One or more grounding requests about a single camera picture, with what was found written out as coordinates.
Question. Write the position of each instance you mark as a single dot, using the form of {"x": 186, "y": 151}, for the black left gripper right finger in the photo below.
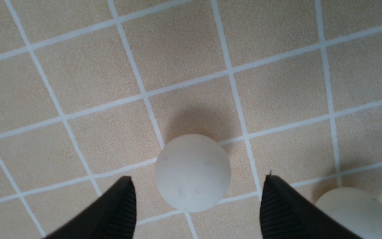
{"x": 286, "y": 214}

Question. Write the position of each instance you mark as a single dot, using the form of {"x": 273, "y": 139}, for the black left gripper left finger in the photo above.
{"x": 111, "y": 216}

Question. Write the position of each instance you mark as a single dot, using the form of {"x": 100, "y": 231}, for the white ping-pong ball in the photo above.
{"x": 193, "y": 173}
{"x": 355, "y": 209}

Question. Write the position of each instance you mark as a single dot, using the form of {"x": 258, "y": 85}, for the beige checkered tablecloth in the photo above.
{"x": 91, "y": 90}

